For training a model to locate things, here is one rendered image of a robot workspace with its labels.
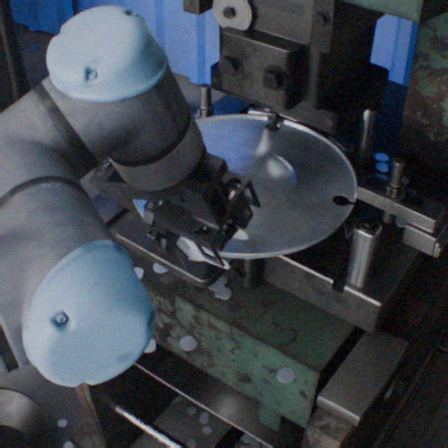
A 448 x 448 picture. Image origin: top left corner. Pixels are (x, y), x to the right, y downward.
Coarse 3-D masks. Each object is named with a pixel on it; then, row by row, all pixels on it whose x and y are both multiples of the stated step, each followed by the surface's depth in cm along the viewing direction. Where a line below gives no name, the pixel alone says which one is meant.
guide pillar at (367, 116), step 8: (368, 112) 87; (360, 120) 89; (368, 120) 88; (360, 128) 89; (368, 128) 89; (360, 136) 90; (368, 136) 89; (360, 144) 91; (368, 144) 90; (360, 152) 92; (368, 152) 92; (360, 160) 92; (368, 160) 93
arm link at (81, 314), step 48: (48, 192) 36; (0, 240) 34; (48, 240) 33; (96, 240) 34; (0, 288) 32; (48, 288) 31; (96, 288) 31; (144, 288) 34; (0, 336) 31; (48, 336) 30; (96, 336) 32; (144, 336) 34
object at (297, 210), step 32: (224, 128) 92; (256, 128) 92; (288, 128) 92; (256, 160) 85; (288, 160) 86; (320, 160) 86; (256, 192) 80; (288, 192) 80; (320, 192) 81; (352, 192) 81; (256, 224) 76; (288, 224) 76; (320, 224) 76; (224, 256) 72; (256, 256) 72
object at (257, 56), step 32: (224, 0) 72; (256, 0) 71; (288, 0) 68; (224, 32) 73; (256, 32) 73; (288, 32) 71; (224, 64) 74; (256, 64) 73; (288, 64) 70; (320, 64) 71; (352, 64) 78; (256, 96) 75; (288, 96) 73; (320, 96) 74
